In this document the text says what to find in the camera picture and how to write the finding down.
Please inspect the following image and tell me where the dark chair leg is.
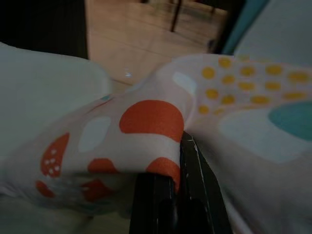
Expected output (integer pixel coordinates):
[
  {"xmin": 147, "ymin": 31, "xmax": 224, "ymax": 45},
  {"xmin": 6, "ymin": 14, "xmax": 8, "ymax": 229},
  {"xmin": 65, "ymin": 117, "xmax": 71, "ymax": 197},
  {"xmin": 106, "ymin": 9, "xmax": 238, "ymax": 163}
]
[{"xmin": 170, "ymin": 0, "xmax": 182, "ymax": 33}]

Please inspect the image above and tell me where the pink patterned pillow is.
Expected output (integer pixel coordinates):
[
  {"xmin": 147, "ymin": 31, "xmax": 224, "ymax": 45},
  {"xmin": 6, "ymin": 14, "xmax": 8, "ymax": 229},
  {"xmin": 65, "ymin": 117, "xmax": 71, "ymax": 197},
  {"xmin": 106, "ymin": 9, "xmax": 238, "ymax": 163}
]
[{"xmin": 0, "ymin": 52, "xmax": 312, "ymax": 234}]

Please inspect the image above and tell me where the dark cabinet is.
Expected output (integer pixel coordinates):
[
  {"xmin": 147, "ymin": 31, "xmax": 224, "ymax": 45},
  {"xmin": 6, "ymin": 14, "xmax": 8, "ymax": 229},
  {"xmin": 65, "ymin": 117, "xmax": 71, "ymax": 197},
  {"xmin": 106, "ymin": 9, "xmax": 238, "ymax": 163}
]
[{"xmin": 0, "ymin": 0, "xmax": 89, "ymax": 59}]

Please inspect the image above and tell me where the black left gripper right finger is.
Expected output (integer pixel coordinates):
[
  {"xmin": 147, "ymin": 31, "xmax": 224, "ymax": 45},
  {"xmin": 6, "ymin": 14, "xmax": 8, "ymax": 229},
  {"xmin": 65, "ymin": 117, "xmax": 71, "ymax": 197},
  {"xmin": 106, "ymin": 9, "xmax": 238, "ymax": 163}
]
[{"xmin": 179, "ymin": 131, "xmax": 233, "ymax": 234}]

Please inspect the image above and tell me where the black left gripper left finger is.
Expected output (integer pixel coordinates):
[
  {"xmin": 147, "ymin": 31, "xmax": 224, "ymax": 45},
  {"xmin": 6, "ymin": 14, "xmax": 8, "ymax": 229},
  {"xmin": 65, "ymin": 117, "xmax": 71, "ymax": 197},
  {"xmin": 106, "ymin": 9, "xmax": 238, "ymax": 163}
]
[{"xmin": 128, "ymin": 172, "xmax": 182, "ymax": 234}]

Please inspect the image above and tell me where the black door frame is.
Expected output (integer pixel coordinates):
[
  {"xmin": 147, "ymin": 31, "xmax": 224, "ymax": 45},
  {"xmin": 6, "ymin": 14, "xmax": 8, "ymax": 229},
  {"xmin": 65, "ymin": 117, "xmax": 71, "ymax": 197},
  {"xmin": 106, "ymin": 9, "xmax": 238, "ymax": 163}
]
[{"xmin": 211, "ymin": 8, "xmax": 242, "ymax": 55}]

